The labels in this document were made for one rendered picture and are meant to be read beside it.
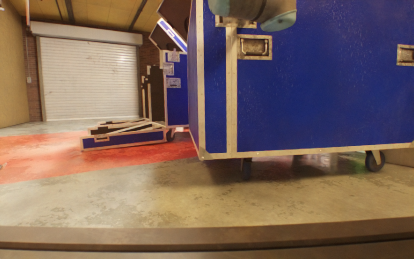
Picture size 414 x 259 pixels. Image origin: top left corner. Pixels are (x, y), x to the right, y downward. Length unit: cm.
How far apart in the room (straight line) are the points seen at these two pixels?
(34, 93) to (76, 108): 128
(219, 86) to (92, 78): 734
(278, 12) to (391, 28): 85
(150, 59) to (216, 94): 777
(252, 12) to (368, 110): 84
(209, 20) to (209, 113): 37
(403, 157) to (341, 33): 96
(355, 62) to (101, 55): 771
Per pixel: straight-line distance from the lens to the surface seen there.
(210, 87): 86
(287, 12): 60
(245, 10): 56
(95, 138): 211
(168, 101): 217
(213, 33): 90
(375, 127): 128
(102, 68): 811
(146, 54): 858
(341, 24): 117
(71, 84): 804
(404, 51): 144
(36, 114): 826
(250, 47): 94
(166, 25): 356
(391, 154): 179
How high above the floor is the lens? 39
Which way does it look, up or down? 7 degrees down
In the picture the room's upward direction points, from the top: 1 degrees counter-clockwise
